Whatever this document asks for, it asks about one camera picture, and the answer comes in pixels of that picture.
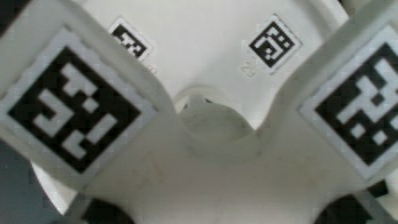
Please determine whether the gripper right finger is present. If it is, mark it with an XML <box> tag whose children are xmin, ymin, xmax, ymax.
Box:
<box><xmin>312</xmin><ymin>179</ymin><xmax>392</xmax><ymax>224</ymax></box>

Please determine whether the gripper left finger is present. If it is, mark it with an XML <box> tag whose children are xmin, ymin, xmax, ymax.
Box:
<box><xmin>60</xmin><ymin>194</ymin><xmax>138</xmax><ymax>224</ymax></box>

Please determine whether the white cross-shaped table base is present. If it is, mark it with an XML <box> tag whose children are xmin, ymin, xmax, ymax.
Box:
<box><xmin>0</xmin><ymin>0</ymin><xmax>398</xmax><ymax>224</ymax></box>

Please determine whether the white round table top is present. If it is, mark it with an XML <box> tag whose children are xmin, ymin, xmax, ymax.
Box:
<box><xmin>26</xmin><ymin>0</ymin><xmax>398</xmax><ymax>209</ymax></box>

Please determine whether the white table leg cylinder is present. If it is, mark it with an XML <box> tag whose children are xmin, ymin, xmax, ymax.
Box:
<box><xmin>174</xmin><ymin>86</ymin><xmax>254</xmax><ymax>143</ymax></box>

